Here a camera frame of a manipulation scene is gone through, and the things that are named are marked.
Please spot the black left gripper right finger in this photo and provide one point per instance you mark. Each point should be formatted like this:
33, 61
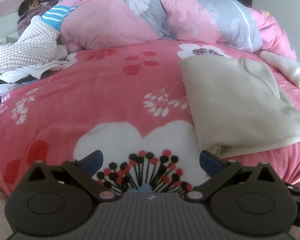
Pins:
244, 199

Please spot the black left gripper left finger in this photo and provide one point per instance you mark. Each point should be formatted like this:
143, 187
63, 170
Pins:
57, 198

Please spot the beige garment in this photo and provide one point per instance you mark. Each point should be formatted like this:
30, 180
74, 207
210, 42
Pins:
237, 106

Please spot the white clothes pile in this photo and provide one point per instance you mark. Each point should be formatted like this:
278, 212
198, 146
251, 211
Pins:
13, 79

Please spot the red floral fleece blanket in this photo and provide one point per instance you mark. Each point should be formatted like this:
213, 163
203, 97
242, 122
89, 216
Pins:
128, 102

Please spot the white fluffy garment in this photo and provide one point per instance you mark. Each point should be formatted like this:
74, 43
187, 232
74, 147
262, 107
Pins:
289, 68

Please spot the white waffle knit blanket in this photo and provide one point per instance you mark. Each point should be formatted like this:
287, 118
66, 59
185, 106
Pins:
37, 44

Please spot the blue white striped cloth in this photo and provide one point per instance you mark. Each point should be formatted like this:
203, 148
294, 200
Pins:
55, 16

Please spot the pink grey floral quilt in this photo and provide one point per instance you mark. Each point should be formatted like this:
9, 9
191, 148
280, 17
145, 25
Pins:
96, 24

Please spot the person lying in bed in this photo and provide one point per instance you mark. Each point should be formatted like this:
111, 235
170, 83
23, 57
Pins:
30, 8

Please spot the pink headboard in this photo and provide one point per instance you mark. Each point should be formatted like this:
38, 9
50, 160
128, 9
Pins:
9, 6

